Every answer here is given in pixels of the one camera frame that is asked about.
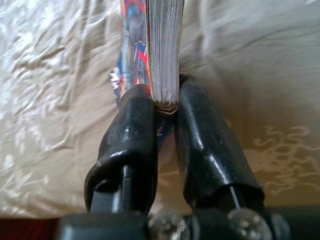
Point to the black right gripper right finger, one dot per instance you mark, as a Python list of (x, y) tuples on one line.
[(205, 145)]

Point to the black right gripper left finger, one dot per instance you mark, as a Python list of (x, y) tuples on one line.
[(130, 140)]

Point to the colourful comic book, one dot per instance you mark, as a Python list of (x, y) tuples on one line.
[(162, 50)]

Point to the bed with floral beige sheet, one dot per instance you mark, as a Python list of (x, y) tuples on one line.
[(250, 75)]

